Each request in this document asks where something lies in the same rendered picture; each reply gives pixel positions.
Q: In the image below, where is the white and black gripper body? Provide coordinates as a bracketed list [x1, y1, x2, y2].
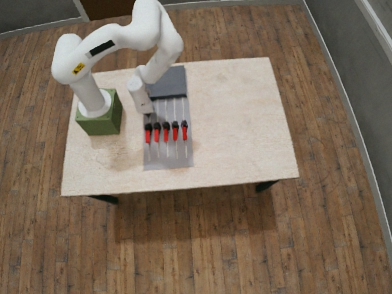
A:
[135, 98, 154, 114]

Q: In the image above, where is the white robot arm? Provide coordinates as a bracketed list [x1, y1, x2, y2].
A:
[51, 0, 184, 118]

